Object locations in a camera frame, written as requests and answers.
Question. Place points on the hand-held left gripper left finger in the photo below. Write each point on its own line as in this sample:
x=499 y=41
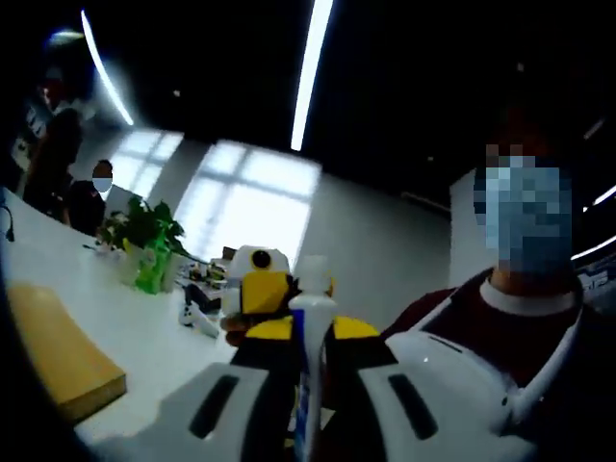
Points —
x=216 y=414

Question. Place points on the large window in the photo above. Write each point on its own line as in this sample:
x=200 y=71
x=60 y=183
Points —
x=250 y=202

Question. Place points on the white chest-worn device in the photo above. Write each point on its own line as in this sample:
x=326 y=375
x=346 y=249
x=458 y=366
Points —
x=447 y=366

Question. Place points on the white blue toothpaste tube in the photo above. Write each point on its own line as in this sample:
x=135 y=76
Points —
x=310 y=366

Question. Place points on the potted green plant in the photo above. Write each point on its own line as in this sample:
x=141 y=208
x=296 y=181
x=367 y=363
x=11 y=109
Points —
x=144 y=221

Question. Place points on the white toothpaste cap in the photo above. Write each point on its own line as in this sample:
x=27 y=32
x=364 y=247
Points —
x=314 y=274

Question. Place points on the person's right hand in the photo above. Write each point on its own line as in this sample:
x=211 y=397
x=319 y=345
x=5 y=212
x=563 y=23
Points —
x=236 y=329

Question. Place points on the green bottle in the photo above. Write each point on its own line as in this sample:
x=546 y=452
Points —
x=151 y=269

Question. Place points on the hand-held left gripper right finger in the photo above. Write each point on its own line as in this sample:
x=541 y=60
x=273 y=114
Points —
x=409 y=409

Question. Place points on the white handheld controller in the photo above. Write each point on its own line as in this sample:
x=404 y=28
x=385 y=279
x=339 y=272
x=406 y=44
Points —
x=197 y=322

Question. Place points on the small window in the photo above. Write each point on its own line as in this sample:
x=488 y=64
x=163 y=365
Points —
x=144 y=159

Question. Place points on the small wooden board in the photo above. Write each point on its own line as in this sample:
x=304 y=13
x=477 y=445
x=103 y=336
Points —
x=62 y=351

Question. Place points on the ceiling light strip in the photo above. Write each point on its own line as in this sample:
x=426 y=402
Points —
x=103 y=67
x=310 y=72
x=594 y=248
x=604 y=196

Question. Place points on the person's torso maroon shirt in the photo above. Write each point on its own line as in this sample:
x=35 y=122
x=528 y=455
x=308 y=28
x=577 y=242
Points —
x=524 y=346

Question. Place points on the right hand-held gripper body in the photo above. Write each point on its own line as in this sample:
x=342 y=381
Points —
x=262 y=260

